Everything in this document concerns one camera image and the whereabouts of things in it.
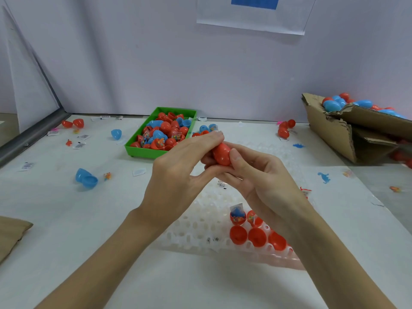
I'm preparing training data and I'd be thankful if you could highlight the person's left hand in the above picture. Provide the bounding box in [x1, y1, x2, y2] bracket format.
[136, 131, 234, 232]

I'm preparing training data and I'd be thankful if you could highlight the clear plastic egg tray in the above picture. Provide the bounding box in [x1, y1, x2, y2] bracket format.
[154, 137, 313, 271]

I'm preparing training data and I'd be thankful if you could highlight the grey metal rail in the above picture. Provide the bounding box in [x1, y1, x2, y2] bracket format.
[0, 110, 70, 168]

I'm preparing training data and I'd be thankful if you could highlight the cardboard box of capsules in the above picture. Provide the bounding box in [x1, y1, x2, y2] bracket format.
[302, 93, 412, 165]

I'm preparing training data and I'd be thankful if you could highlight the white paper sign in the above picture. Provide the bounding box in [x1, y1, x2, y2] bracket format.
[196, 0, 318, 36]

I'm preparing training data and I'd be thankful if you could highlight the person's left forearm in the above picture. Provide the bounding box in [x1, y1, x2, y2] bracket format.
[35, 209, 165, 309]

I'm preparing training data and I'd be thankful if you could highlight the pile of finished eggs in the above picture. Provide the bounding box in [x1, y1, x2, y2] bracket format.
[322, 93, 412, 121]

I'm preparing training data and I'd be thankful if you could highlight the green plastic tray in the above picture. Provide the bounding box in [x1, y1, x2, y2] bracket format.
[125, 106, 199, 160]

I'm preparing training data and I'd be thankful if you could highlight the clear triangular panel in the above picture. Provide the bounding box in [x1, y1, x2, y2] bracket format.
[3, 6, 62, 134]

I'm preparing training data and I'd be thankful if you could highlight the flat brown cardboard sheet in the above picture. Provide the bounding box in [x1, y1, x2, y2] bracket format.
[0, 216, 34, 264]

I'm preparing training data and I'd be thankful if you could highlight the small capsule cluster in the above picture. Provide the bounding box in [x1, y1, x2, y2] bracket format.
[193, 123, 219, 137]

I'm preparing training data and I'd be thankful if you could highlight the person's right hand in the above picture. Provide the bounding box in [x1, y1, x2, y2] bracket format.
[205, 142, 316, 239]

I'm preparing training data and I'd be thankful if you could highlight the pile of capsule halves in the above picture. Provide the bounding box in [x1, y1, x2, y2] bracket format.
[130, 111, 194, 151]

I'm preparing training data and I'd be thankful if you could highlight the blue egg shell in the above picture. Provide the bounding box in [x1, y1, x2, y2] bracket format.
[75, 168, 99, 190]

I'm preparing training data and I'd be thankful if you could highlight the person's right forearm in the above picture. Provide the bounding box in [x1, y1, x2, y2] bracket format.
[283, 206, 397, 309]

